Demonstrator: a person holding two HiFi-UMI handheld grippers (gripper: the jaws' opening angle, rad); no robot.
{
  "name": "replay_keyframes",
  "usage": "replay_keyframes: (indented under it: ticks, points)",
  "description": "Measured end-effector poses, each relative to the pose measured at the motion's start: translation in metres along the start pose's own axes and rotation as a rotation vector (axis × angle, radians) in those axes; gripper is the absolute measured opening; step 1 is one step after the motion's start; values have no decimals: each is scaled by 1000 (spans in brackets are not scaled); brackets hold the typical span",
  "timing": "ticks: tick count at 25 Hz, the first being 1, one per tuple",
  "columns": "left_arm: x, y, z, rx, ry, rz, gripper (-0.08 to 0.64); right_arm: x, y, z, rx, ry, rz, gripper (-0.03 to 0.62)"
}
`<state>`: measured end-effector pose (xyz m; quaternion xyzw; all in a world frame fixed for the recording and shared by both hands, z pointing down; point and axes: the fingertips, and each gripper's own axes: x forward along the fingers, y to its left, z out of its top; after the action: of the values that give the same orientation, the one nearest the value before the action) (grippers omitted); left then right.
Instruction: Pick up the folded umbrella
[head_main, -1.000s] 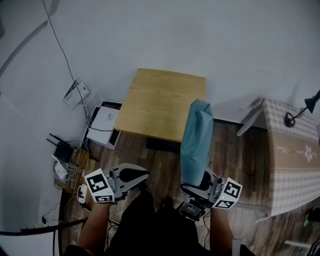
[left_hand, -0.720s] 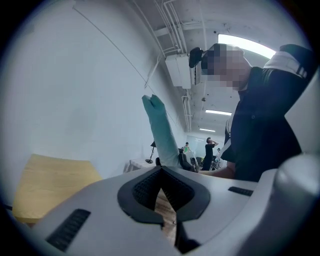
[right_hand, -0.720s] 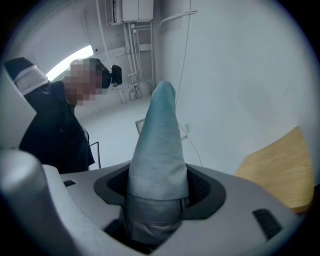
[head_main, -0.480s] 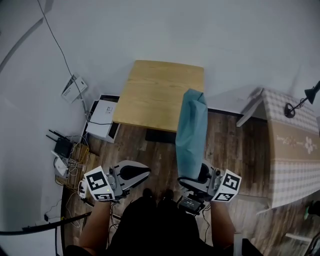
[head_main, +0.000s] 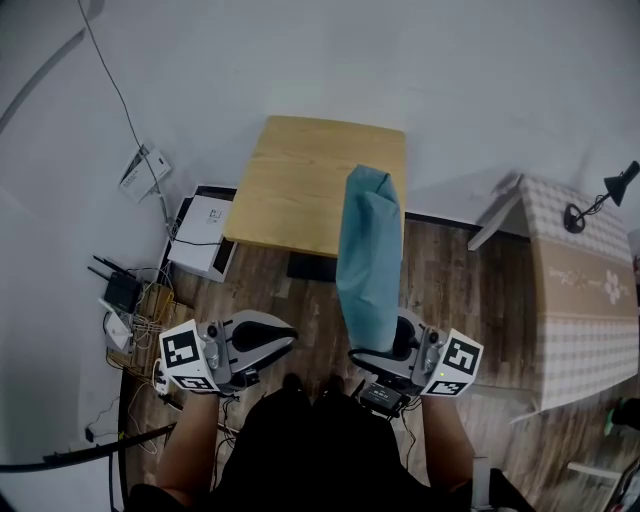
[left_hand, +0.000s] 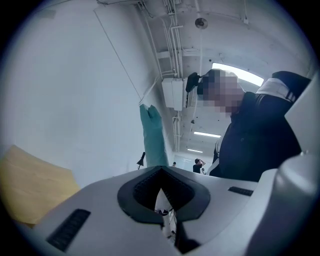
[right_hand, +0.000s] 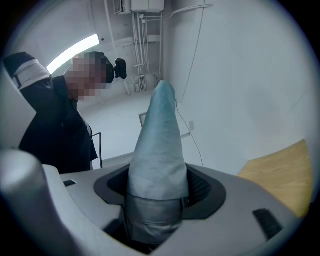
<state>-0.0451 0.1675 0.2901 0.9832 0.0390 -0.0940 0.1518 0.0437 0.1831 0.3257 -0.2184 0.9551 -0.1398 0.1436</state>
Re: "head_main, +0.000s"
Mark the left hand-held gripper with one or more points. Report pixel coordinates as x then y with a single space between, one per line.
182 352

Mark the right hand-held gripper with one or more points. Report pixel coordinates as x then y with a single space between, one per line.
457 361

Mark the person's right forearm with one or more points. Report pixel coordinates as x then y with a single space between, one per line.
447 440

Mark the person's left forearm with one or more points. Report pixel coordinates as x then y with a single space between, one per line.
192 440

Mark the small black electronic box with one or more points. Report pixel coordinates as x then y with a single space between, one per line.
381 397

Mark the white power strip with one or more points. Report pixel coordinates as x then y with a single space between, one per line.
160 377

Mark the white flat box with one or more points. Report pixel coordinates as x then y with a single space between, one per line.
200 232

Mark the person's black clothing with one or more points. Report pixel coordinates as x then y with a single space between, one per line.
310 460

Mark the white router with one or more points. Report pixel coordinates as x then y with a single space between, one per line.
117 330

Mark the black router with antennas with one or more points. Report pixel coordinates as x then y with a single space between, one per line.
122 290

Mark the wooden side table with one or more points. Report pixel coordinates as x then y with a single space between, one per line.
305 185

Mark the table with checkered tablecloth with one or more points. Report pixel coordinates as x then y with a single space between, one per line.
580 300

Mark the small black plug adapter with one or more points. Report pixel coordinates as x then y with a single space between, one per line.
90 435

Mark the black rod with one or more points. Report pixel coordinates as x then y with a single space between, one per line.
90 452

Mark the green object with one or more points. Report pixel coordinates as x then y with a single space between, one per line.
620 417

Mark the black desk lamp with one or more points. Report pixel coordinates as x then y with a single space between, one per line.
617 187

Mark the grey curved strip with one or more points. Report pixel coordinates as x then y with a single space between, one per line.
45 65

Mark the white post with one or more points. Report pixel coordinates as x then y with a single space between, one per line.
480 482

